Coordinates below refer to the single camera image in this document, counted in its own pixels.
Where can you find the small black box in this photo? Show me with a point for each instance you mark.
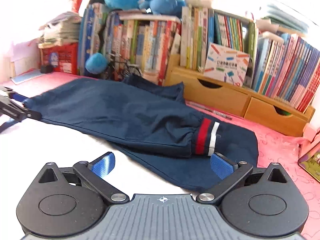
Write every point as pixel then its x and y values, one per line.
pixel 46 69

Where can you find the large red plastic basket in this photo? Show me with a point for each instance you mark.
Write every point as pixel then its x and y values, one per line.
pixel 65 57

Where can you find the row of green yellow books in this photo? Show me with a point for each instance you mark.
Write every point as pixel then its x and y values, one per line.
pixel 197 37

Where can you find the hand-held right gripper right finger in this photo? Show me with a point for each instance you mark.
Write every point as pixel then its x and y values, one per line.
pixel 220 166

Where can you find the small red plastic basket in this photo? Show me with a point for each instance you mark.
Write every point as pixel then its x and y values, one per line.
pixel 78 2

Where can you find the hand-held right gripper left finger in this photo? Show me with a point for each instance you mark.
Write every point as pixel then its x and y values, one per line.
pixel 103 165

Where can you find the row of tall blue books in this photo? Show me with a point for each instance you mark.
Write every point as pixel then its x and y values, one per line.
pixel 90 35

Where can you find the row of pink blue books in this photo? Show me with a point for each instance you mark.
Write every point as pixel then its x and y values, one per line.
pixel 287 67

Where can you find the white cardboard box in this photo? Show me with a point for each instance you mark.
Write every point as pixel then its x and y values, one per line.
pixel 25 57

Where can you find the pink rabbit print mat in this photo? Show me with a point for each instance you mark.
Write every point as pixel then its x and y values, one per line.
pixel 275 150

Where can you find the pink wooden stand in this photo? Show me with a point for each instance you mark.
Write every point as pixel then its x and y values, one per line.
pixel 312 135

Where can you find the stack of papers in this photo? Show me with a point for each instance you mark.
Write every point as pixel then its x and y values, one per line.
pixel 62 30

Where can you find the light blue notebook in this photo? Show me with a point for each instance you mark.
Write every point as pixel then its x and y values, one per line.
pixel 26 77

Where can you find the white and navy jacket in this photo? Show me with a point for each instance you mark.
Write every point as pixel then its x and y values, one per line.
pixel 112 110

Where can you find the blue plush ball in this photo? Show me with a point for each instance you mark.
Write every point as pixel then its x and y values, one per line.
pixel 95 63

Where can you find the black model bicycle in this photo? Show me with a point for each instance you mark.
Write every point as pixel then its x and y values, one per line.
pixel 125 71

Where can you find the stack of light blue folders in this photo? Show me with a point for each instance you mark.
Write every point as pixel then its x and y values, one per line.
pixel 285 20

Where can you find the clear pen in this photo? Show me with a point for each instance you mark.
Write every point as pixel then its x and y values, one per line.
pixel 223 115
pixel 200 106

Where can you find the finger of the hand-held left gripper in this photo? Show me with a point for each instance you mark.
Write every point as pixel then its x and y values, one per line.
pixel 31 115
pixel 18 99

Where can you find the small blue plush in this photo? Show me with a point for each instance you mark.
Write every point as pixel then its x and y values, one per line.
pixel 165 5

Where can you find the wooden drawer organiser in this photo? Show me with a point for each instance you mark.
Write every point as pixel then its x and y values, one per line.
pixel 225 100

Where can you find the white box with pencil print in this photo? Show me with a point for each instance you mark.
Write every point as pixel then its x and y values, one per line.
pixel 226 65

